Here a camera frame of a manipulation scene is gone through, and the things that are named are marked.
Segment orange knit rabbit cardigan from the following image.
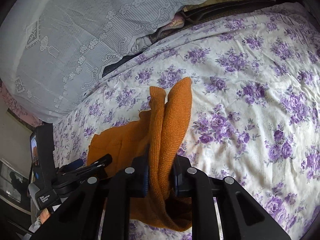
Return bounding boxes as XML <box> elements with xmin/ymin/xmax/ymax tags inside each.
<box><xmin>87</xmin><ymin>77</ymin><xmax>192</xmax><ymax>232</ymax></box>

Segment dark clothes under lace cover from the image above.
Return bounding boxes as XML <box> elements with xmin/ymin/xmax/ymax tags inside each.
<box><xmin>102</xmin><ymin>0</ymin><xmax>303</xmax><ymax>77</ymax></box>

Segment person's left hand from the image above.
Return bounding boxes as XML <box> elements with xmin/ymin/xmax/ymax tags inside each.
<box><xmin>29</xmin><ymin>208</ymin><xmax>51</xmax><ymax>233</ymax></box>

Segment pink floral blanket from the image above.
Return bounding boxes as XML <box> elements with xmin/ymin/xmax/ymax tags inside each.
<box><xmin>1</xmin><ymin>82</ymin><xmax>43</xmax><ymax>127</ymax></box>

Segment purple floral bed sheet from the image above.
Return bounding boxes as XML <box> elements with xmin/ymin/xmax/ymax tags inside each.
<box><xmin>53</xmin><ymin>3</ymin><xmax>319</xmax><ymax>239</ymax></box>

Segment white lace cover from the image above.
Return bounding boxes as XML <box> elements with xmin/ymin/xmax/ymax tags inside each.
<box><xmin>1</xmin><ymin>0</ymin><xmax>206</xmax><ymax>122</ymax></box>

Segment dark aluminium frame window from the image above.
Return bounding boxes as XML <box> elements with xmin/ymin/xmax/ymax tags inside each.
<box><xmin>1</xmin><ymin>161</ymin><xmax>31</xmax><ymax>215</ymax></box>

